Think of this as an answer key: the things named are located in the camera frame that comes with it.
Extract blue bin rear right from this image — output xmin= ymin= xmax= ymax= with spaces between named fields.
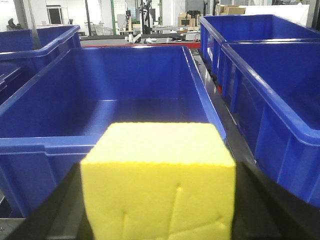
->
xmin=199 ymin=14 xmax=320 ymax=76

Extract blue bin front right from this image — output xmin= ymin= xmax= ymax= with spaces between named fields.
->
xmin=221 ymin=41 xmax=320 ymax=207

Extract yellow foam block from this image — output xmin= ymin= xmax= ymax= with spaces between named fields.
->
xmin=80 ymin=122 xmax=236 ymax=240

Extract large blue bin centre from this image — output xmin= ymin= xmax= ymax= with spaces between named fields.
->
xmin=0 ymin=45 xmax=226 ymax=218

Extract blue bin rear left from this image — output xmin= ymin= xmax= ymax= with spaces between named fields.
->
xmin=0 ymin=25 xmax=81 ymax=103

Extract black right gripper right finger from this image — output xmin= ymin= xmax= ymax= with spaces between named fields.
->
xmin=231 ymin=162 xmax=320 ymax=240

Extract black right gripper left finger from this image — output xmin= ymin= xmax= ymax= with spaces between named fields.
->
xmin=6 ymin=163 xmax=94 ymax=240

